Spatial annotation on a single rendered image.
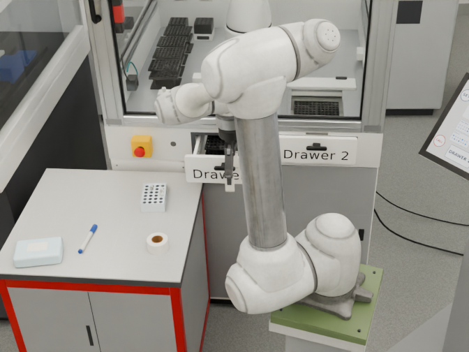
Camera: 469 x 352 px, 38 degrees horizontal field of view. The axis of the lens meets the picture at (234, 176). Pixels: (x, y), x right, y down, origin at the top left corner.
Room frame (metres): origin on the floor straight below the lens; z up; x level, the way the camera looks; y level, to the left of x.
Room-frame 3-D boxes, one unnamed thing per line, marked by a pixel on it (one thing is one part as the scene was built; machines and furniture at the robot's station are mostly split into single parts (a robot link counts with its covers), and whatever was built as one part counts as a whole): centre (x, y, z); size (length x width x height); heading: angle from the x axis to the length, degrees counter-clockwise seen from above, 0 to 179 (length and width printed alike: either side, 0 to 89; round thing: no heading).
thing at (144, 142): (2.12, 0.34, 0.88); 0.07 x 0.05 x 0.07; 83
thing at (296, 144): (2.06, -0.30, 0.87); 0.29 x 0.02 x 0.11; 83
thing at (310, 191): (2.57, -0.09, 0.40); 1.03 x 0.95 x 0.80; 83
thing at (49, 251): (1.66, 0.64, 0.78); 0.15 x 0.10 x 0.04; 96
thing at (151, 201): (1.94, 0.29, 0.78); 0.12 x 0.08 x 0.04; 0
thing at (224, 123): (1.86, 0.01, 1.14); 0.09 x 0.09 x 0.06
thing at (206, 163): (1.96, 0.03, 0.87); 0.29 x 0.02 x 0.11; 83
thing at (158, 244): (1.68, 0.26, 0.78); 0.07 x 0.07 x 0.04
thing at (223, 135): (1.86, 0.01, 1.07); 0.08 x 0.07 x 0.09; 173
